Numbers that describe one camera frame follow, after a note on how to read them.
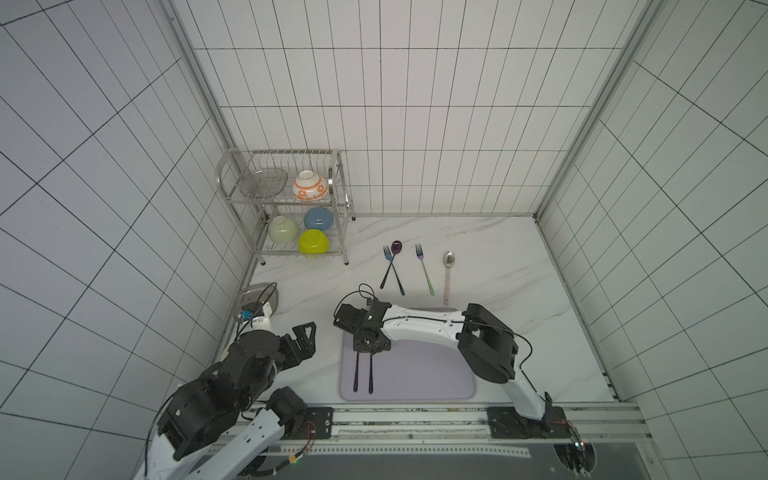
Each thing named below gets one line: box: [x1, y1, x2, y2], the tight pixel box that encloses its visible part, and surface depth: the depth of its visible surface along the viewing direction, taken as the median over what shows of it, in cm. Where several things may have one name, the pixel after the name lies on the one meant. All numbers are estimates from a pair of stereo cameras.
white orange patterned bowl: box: [292, 170, 328, 201], surface depth 87 cm
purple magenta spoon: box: [380, 240, 403, 289], surface depth 110 cm
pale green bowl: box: [268, 216, 299, 244], surface depth 106 cm
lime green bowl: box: [298, 229, 330, 254], surface depth 104 cm
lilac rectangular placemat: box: [340, 332, 476, 400], surface depth 79 cm
